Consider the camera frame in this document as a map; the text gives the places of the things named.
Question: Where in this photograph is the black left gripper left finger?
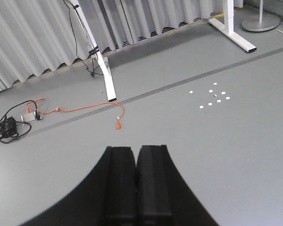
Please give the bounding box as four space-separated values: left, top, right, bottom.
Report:
23 146 136 226

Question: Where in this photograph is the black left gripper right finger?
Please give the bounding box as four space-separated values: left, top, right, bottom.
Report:
136 145 218 226

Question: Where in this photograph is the silver metal box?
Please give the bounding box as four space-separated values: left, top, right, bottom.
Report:
21 112 37 123

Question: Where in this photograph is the black power adapter brick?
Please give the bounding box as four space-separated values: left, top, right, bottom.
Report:
0 116 17 138

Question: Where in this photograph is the grey pleated curtain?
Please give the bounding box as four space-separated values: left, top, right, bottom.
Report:
0 0 243 92

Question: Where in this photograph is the white table leg foot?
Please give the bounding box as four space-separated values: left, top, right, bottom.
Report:
208 0 257 53

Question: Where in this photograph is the round grey stand base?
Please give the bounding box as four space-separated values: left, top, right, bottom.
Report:
241 0 281 32

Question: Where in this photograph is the orange extension cable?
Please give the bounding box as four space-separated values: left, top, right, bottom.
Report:
26 98 125 130

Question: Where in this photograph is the black power cable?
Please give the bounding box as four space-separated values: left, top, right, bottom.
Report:
0 100 38 145

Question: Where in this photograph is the black cable on leg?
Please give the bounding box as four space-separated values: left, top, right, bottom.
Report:
63 0 109 78

